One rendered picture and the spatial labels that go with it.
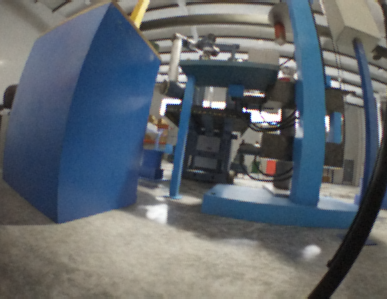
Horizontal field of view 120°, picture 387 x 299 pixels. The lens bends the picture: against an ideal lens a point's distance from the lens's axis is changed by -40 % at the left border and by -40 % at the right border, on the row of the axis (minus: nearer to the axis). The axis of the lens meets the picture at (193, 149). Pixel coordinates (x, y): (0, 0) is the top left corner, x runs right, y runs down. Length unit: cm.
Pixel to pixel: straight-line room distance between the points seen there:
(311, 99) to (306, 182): 57
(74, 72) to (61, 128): 21
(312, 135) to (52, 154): 141
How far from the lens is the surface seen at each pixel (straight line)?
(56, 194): 71
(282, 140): 149
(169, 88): 209
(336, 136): 169
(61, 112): 73
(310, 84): 145
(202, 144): 296
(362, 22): 143
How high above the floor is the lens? 31
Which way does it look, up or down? 4 degrees up
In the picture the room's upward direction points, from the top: 8 degrees clockwise
